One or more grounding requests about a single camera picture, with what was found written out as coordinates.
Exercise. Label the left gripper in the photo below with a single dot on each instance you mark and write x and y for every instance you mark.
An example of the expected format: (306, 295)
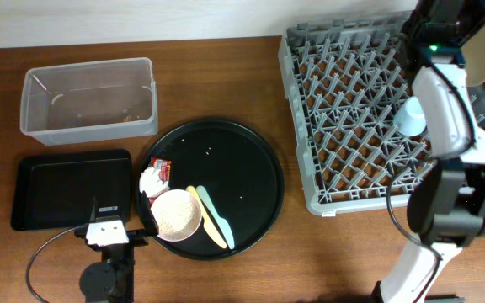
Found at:
(141, 237)

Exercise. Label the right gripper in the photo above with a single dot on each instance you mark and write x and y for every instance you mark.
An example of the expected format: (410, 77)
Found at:
(482, 10)

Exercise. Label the light blue cup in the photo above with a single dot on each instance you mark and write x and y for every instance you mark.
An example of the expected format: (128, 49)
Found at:
(410, 119)

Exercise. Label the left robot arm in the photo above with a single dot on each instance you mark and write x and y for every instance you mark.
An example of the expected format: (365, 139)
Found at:
(112, 278)

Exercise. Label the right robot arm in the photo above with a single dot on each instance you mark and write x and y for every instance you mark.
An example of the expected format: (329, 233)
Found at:
(443, 55)

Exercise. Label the grey dishwasher rack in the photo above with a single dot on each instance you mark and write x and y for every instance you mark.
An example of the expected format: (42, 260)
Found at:
(344, 83)

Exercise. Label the crumpled white red wrapper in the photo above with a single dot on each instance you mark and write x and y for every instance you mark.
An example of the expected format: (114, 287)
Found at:
(154, 180)

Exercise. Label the pink bowl with grains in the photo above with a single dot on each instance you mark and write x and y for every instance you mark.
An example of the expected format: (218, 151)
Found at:
(177, 214)

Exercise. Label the black rectangular tray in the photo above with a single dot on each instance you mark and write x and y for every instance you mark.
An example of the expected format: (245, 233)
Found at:
(55, 191)

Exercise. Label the yellow plastic knife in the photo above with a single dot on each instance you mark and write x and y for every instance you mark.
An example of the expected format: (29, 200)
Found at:
(208, 225)

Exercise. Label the light blue plastic knife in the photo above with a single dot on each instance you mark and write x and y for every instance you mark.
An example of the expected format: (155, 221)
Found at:
(222, 223)

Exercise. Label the clear plastic bin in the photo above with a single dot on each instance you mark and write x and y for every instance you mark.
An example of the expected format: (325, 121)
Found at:
(89, 101)

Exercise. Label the round black tray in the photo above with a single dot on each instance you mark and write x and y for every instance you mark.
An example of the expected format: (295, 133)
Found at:
(240, 172)

